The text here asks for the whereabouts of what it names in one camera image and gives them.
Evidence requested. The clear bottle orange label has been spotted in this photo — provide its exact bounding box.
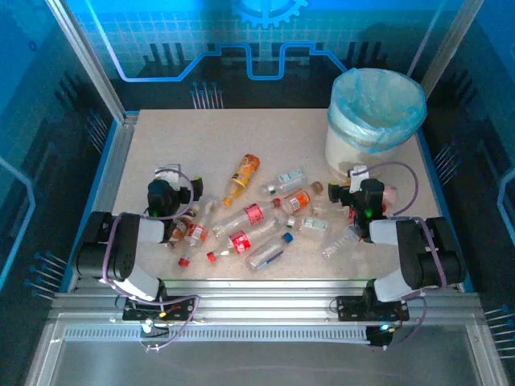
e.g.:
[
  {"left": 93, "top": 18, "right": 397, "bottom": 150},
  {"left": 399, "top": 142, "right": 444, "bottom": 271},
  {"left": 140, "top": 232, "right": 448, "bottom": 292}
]
[{"left": 280, "top": 180, "right": 325, "bottom": 216}]

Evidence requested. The aluminium frame post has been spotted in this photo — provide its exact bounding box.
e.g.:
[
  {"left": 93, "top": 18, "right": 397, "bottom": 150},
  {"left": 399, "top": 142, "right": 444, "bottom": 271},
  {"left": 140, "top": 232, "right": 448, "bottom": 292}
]
[
  {"left": 44, "top": 0, "right": 138, "bottom": 125},
  {"left": 406, "top": 0, "right": 478, "bottom": 101}
]

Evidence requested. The small black controller board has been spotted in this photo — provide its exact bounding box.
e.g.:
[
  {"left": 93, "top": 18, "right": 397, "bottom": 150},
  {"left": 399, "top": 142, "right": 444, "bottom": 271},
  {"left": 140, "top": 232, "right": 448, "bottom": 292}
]
[
  {"left": 139, "top": 319, "right": 170, "bottom": 341},
  {"left": 365, "top": 322, "right": 394, "bottom": 350}
]

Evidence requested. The clear bottle blue cap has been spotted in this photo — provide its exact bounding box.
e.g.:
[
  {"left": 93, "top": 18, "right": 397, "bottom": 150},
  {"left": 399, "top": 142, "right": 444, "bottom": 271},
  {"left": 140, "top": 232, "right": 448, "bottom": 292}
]
[{"left": 245, "top": 232, "right": 295, "bottom": 273}]

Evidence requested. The crushed clear plastic bottle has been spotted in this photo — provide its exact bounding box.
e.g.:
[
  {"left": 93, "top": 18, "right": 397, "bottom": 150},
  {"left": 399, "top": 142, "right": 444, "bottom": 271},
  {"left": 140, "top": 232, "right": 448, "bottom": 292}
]
[{"left": 320, "top": 224, "right": 361, "bottom": 259}]

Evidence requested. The crushed brown label bottle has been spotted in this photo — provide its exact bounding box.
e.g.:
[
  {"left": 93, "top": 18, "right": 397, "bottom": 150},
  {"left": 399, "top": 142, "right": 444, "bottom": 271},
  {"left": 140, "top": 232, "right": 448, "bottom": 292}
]
[{"left": 167, "top": 204, "right": 201, "bottom": 248}]

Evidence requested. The clear bottle red white label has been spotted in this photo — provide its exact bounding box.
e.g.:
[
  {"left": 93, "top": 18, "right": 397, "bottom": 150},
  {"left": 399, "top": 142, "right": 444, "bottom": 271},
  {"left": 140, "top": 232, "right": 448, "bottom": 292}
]
[{"left": 183, "top": 195, "right": 220, "bottom": 247}]

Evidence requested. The white trash bin blue liner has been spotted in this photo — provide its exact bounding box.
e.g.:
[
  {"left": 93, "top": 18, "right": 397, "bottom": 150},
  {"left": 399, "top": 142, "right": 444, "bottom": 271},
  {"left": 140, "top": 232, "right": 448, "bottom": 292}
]
[{"left": 326, "top": 67, "right": 427, "bottom": 154}]

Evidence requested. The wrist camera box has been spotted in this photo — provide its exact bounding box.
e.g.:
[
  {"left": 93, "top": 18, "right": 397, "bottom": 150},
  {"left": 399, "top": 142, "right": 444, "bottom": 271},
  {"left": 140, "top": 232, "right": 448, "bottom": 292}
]
[
  {"left": 154, "top": 163, "right": 182, "bottom": 182},
  {"left": 348, "top": 163, "right": 369, "bottom": 182}
]

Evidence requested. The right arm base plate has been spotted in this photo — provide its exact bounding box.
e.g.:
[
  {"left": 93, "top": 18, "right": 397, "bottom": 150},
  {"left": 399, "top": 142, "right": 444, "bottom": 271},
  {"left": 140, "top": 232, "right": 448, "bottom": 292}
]
[{"left": 336, "top": 295, "right": 410, "bottom": 322}]

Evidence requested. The grey metal plate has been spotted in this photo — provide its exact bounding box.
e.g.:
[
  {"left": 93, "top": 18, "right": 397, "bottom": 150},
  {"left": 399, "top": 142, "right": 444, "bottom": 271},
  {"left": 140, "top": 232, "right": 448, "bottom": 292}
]
[{"left": 23, "top": 313, "right": 510, "bottom": 386}]

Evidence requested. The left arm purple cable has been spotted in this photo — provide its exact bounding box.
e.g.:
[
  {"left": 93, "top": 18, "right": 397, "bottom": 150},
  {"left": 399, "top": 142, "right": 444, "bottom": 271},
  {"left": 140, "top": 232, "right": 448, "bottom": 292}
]
[{"left": 100, "top": 168, "right": 201, "bottom": 353}]

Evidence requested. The clear bottle green label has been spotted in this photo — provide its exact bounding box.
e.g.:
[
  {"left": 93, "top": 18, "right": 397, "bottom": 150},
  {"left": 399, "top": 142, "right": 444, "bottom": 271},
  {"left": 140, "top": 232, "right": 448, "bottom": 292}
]
[
  {"left": 259, "top": 169, "right": 309, "bottom": 198},
  {"left": 286, "top": 215, "right": 333, "bottom": 241}
]

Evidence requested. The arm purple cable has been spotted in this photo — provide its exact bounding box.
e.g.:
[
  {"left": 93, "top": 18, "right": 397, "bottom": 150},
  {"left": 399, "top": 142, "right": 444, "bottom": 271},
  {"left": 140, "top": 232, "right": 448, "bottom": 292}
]
[
  {"left": 361, "top": 160, "right": 448, "bottom": 349},
  {"left": 100, "top": 168, "right": 201, "bottom": 353}
]

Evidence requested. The aluminium side rail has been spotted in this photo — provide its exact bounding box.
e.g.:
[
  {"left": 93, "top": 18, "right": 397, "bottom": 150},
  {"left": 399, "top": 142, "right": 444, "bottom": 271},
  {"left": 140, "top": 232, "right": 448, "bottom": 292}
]
[{"left": 66, "top": 114, "right": 140, "bottom": 293}]

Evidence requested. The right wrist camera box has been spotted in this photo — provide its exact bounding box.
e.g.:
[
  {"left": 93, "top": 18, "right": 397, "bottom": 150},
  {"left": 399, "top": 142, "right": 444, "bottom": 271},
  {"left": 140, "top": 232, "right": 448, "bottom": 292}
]
[{"left": 348, "top": 163, "right": 369, "bottom": 182}]

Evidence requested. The slotted grey cable duct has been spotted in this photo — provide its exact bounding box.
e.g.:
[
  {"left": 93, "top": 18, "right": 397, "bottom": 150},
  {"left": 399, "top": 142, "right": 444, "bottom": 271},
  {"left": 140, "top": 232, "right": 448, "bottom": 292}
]
[{"left": 62, "top": 327, "right": 373, "bottom": 343}]

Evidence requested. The orange yellow juice bottle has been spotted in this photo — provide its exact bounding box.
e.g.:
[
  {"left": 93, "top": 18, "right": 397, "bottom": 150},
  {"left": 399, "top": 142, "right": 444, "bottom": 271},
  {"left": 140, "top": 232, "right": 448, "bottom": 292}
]
[{"left": 221, "top": 153, "right": 262, "bottom": 207}]

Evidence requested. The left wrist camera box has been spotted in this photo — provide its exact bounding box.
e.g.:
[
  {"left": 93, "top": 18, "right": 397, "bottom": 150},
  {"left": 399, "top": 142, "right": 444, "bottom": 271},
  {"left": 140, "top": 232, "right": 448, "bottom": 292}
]
[{"left": 154, "top": 163, "right": 182, "bottom": 182}]

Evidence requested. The pink yogurt drink bottle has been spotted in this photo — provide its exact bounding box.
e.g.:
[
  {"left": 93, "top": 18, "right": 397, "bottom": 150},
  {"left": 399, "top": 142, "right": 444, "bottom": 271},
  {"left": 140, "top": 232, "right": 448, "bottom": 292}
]
[{"left": 380, "top": 183, "right": 399, "bottom": 212}]

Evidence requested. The aluminium frame rail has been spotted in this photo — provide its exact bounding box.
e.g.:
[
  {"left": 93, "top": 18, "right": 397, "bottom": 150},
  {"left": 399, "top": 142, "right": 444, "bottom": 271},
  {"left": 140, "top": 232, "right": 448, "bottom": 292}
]
[{"left": 50, "top": 278, "right": 484, "bottom": 322}]

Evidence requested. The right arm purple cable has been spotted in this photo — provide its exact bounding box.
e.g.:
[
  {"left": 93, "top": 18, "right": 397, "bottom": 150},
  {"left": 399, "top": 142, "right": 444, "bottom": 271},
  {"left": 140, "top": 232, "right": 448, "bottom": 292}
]
[{"left": 361, "top": 160, "right": 448, "bottom": 349}]

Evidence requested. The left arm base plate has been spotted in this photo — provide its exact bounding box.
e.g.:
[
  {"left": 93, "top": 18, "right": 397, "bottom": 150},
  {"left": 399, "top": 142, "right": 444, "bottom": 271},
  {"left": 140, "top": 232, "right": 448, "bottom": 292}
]
[{"left": 122, "top": 294, "right": 198, "bottom": 322}]

